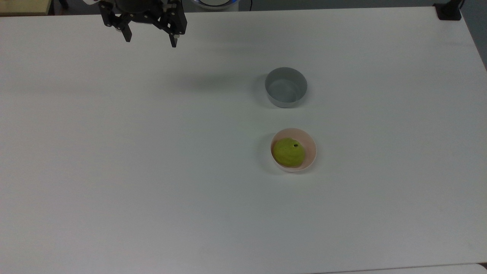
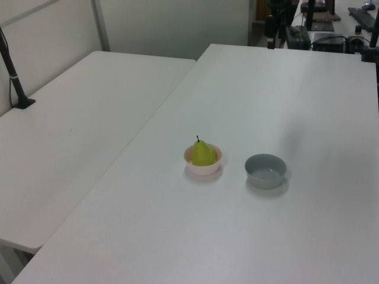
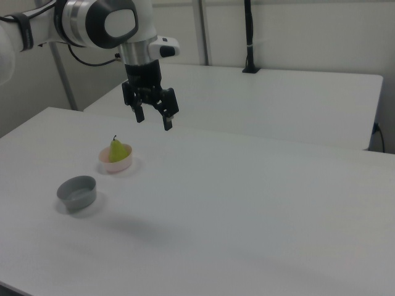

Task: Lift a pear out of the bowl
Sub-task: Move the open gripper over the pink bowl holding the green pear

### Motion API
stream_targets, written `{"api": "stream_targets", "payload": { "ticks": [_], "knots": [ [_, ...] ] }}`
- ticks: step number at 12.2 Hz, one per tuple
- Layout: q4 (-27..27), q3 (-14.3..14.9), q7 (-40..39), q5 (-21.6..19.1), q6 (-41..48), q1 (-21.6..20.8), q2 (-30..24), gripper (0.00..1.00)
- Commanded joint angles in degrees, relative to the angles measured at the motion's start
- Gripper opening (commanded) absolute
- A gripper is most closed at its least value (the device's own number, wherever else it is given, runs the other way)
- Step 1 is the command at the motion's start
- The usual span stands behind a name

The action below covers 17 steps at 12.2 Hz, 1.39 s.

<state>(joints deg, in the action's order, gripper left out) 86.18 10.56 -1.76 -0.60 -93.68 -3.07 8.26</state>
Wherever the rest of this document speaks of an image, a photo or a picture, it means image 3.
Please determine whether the green pear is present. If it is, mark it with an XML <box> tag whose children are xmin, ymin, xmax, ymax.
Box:
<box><xmin>107</xmin><ymin>134</ymin><xmax>130</xmax><ymax>163</ymax></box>

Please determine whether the grey bowl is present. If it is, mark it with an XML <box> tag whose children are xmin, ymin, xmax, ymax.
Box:
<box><xmin>56</xmin><ymin>175</ymin><xmax>98</xmax><ymax>213</ymax></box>

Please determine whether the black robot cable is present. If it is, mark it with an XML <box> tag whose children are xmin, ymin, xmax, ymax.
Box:
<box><xmin>66</xmin><ymin>43</ymin><xmax>125</xmax><ymax>67</ymax></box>

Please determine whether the pink bowl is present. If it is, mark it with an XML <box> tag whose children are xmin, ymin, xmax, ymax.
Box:
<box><xmin>97</xmin><ymin>144</ymin><xmax>133</xmax><ymax>175</ymax></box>

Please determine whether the black wall cable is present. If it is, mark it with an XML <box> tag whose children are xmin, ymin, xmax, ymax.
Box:
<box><xmin>372</xmin><ymin>122</ymin><xmax>386</xmax><ymax>153</ymax></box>

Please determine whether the black camera pole with clamp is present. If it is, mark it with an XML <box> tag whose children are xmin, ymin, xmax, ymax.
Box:
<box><xmin>241</xmin><ymin>0</ymin><xmax>261</xmax><ymax>75</ymax></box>

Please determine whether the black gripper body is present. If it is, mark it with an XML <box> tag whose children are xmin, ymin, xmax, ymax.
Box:
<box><xmin>123</xmin><ymin>59</ymin><xmax>163</xmax><ymax>107</ymax></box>

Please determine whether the grey metal frame post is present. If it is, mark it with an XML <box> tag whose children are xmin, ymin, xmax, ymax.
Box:
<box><xmin>49</xmin><ymin>41</ymin><xmax>78</xmax><ymax>112</ymax></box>

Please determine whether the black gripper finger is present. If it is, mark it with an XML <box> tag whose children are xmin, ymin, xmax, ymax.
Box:
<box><xmin>154</xmin><ymin>88</ymin><xmax>180</xmax><ymax>132</ymax></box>
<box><xmin>121</xmin><ymin>80</ymin><xmax>146</xmax><ymax>124</ymax></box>

